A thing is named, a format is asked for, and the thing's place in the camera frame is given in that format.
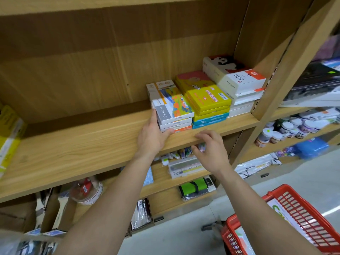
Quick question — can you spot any group of white-lidded paint jars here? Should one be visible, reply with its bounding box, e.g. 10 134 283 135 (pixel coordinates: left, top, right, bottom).
254 111 339 148

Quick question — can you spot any green and black pouch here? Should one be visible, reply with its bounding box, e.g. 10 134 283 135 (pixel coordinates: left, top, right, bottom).
179 176 216 202

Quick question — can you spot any plain white flat box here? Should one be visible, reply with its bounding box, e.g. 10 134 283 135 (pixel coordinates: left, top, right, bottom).
228 100 256 118
232 91 264 106

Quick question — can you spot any wooden shelf unit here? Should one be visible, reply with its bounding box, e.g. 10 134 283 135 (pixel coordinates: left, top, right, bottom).
0 0 269 238
231 0 340 168

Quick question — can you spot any thin white box grey edge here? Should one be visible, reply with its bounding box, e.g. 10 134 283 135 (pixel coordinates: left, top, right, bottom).
158 117 193 129
159 121 193 132

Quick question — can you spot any white box with panda print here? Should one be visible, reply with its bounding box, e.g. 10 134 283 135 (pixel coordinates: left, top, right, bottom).
202 55 250 83

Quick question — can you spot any clear tub with red label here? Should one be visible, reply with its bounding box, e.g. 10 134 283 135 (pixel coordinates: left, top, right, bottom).
70 177 104 205

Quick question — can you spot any person's left hand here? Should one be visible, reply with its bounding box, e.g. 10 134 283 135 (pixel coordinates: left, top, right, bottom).
135 109 175 157

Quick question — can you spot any purple cloth item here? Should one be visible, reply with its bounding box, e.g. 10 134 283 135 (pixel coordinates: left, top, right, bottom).
313 35 340 62

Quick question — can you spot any light blue patterned packet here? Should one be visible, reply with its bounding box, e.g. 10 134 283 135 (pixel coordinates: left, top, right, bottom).
143 167 154 187

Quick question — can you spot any yellow flat box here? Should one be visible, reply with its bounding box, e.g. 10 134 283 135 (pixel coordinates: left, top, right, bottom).
193 110 230 122
185 85 232 113
192 106 231 117

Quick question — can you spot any stack of dark flat boxes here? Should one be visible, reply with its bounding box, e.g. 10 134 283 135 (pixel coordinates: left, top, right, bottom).
283 62 340 102

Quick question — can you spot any person's left forearm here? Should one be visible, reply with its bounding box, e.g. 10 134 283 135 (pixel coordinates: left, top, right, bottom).
54 151 163 255

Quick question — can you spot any blue plastic packet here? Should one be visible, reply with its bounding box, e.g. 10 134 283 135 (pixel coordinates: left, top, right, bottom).
294 137 329 160

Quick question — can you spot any brown cardboard box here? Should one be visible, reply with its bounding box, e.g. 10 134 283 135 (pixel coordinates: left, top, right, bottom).
0 193 37 233

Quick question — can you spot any person's right forearm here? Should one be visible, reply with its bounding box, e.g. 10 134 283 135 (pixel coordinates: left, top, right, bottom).
213 163 322 255

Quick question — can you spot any white box with gold label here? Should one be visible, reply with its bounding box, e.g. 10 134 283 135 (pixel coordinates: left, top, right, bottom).
146 80 176 102

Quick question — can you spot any yellow box with pink top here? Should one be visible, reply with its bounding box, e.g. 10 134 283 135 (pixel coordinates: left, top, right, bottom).
175 71 215 95

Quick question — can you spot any person's right hand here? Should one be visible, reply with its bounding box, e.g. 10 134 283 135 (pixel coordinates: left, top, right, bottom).
191 129 231 172

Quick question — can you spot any white box with colourful painting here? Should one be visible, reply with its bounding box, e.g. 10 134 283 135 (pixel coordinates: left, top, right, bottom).
151 93 195 126

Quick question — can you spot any row of small marker packets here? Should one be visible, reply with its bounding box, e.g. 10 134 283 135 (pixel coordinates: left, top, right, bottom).
154 143 207 166

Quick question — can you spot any white box with orange corner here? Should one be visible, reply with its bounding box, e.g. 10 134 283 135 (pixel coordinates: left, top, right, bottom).
217 69 267 96
225 87 265 102

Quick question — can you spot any black and white clear packet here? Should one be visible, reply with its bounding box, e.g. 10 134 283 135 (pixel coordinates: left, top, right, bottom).
130 198 154 231

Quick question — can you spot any yellow and white box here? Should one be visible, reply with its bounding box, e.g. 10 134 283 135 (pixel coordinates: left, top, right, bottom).
0 104 27 179

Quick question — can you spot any white paper with green print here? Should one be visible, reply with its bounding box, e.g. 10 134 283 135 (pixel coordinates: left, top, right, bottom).
266 199 315 245

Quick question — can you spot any red plastic shopping basket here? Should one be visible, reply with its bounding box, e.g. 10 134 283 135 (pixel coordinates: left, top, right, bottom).
221 184 340 255

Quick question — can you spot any white bag with black pattern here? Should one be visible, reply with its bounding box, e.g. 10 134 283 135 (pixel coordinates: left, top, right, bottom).
235 153 282 179

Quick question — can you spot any blue flat box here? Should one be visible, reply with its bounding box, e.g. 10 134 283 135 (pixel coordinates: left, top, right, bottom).
191 118 228 130
192 113 229 127

